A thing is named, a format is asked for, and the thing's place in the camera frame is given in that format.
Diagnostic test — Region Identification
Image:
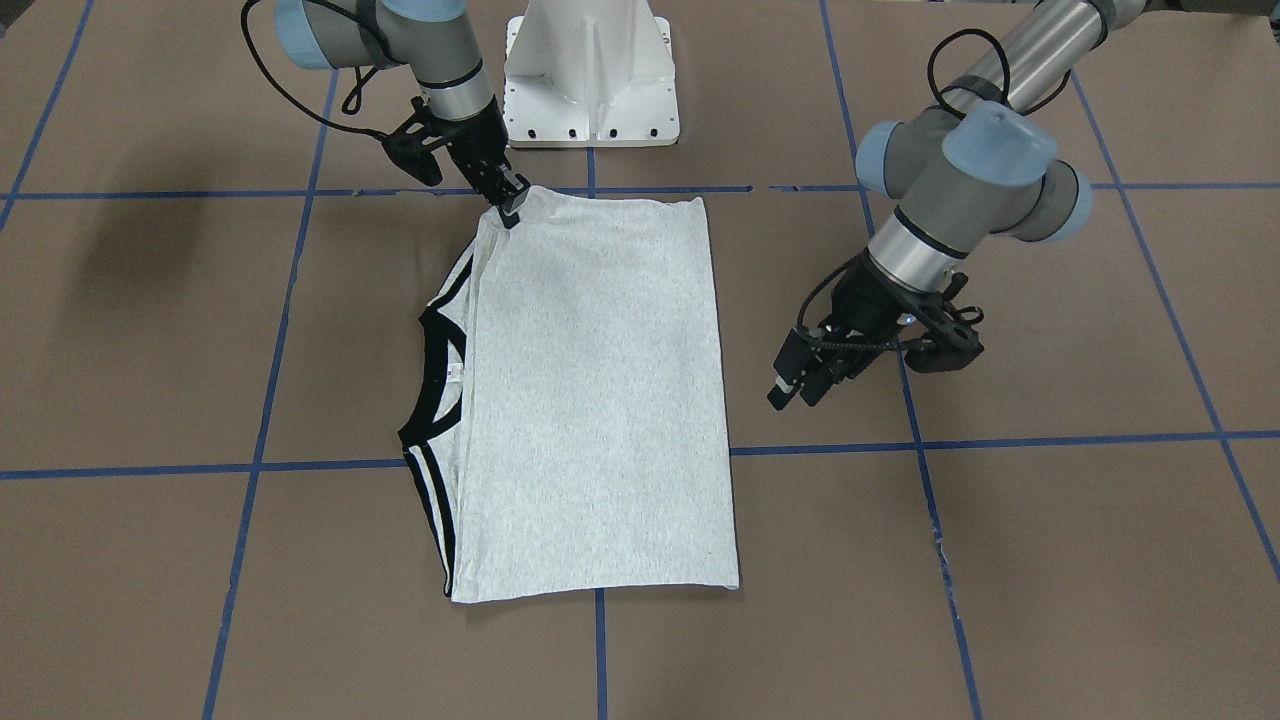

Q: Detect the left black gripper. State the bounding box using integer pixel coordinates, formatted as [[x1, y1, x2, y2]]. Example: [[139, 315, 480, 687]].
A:
[[765, 252, 986, 411]]

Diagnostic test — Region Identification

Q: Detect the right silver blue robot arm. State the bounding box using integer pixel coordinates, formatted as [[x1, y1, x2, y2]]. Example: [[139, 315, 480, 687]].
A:
[[273, 1, 531, 229]]

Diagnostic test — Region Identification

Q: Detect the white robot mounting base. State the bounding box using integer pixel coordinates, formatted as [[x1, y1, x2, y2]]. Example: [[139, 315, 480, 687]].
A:
[[502, 1, 681, 149]]

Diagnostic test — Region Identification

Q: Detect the grey cartoon print t-shirt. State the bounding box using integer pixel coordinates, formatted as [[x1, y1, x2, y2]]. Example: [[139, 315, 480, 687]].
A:
[[399, 186, 740, 603]]

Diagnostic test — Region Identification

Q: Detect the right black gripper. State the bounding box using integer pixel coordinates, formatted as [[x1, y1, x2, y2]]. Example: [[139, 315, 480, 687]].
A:
[[380, 97, 532, 231]]

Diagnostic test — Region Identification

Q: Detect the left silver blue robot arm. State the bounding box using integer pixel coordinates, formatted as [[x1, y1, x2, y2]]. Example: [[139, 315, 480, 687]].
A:
[[768, 1, 1151, 410]]

